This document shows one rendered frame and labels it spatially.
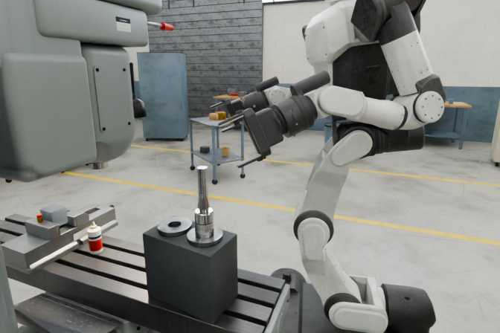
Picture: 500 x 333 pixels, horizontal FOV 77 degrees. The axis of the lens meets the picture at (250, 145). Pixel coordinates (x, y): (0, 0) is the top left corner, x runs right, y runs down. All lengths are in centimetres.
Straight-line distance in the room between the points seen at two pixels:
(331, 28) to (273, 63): 760
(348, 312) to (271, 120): 84
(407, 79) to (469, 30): 750
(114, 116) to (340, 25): 67
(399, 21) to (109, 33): 71
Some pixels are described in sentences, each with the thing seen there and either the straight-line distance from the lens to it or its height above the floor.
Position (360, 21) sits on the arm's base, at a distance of 93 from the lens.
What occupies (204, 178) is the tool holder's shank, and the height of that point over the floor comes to 131.
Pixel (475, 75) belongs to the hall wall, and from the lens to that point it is 841.
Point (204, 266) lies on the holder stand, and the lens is 79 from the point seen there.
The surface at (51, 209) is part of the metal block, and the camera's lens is 127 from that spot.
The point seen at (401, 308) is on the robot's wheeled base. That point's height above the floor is 72.
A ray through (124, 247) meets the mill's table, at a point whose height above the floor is 96.
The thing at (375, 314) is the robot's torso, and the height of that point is 72.
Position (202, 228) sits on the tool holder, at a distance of 80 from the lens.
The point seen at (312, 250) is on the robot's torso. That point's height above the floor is 95.
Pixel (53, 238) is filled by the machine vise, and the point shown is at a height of 104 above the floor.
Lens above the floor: 157
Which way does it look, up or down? 14 degrees down
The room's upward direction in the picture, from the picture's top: straight up
